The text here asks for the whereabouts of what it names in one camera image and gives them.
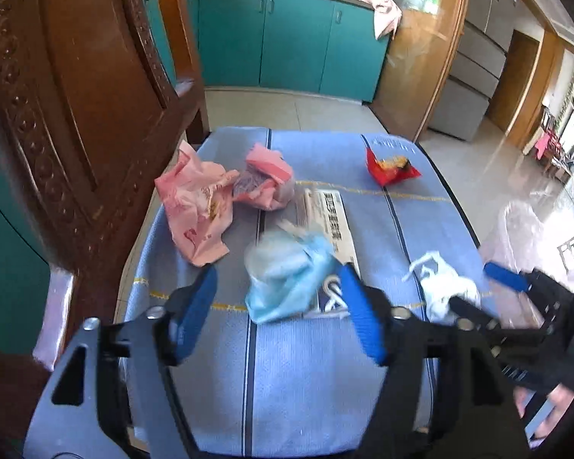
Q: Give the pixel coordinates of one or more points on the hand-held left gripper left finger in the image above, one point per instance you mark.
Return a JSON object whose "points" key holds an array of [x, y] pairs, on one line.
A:
{"points": [[196, 315]]}

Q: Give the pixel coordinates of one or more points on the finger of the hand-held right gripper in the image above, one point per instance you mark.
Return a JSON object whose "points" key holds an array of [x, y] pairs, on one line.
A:
{"points": [[506, 277], [471, 310]]}

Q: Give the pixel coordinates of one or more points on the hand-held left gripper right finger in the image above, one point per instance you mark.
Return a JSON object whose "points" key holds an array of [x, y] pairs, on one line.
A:
{"points": [[358, 315]]}

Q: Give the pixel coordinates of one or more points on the white plastic bag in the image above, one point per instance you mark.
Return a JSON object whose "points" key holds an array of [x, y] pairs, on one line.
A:
{"points": [[440, 282]]}

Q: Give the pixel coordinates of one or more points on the clear plastic bin liner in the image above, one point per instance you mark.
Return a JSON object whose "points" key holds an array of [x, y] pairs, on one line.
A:
{"points": [[521, 229]]}

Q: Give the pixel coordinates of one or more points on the blue face mask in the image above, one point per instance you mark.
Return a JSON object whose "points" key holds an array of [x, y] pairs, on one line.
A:
{"points": [[282, 296]]}

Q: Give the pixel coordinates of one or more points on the white printed package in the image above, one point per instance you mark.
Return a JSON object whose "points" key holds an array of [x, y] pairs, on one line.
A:
{"points": [[330, 229]]}

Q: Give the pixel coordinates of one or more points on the pink plastic bag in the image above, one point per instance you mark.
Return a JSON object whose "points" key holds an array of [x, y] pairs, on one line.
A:
{"points": [[191, 210]]}

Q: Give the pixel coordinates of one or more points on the red snack wrapper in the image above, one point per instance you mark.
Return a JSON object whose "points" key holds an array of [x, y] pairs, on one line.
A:
{"points": [[382, 172]]}

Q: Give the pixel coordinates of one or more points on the person's right hand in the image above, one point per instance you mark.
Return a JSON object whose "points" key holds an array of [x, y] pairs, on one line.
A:
{"points": [[559, 401]]}

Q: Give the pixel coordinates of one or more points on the small wooden bench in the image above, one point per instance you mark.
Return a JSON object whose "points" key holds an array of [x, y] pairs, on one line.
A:
{"points": [[570, 251]]}

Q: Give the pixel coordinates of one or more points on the blue striped cloth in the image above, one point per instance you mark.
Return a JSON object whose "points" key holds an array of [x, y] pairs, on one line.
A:
{"points": [[306, 382]]}

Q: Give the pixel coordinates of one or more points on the pink hanging cloth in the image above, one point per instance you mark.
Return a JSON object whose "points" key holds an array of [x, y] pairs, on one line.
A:
{"points": [[544, 146]]}

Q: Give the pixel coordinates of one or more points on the wooden dining chairs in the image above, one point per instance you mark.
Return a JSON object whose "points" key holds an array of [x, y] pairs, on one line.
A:
{"points": [[557, 148]]}

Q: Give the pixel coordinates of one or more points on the brown wooden door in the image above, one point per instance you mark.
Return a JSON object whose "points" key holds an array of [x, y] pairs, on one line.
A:
{"points": [[514, 81]]}

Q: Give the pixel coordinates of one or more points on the grey refrigerator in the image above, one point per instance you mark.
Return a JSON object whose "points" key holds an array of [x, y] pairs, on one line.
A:
{"points": [[473, 67]]}

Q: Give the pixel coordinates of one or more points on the wood framed glass door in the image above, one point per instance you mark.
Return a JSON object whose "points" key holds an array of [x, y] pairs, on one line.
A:
{"points": [[420, 57]]}

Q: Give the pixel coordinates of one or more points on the carved wooden chair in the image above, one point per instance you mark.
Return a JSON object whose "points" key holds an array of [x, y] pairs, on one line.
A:
{"points": [[76, 105]]}

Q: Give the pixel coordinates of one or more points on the teal base cabinets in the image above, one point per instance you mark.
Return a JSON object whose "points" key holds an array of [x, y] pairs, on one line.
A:
{"points": [[291, 43]]}

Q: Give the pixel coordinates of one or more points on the pink towel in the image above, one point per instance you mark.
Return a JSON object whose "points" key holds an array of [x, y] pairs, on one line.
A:
{"points": [[385, 14]]}

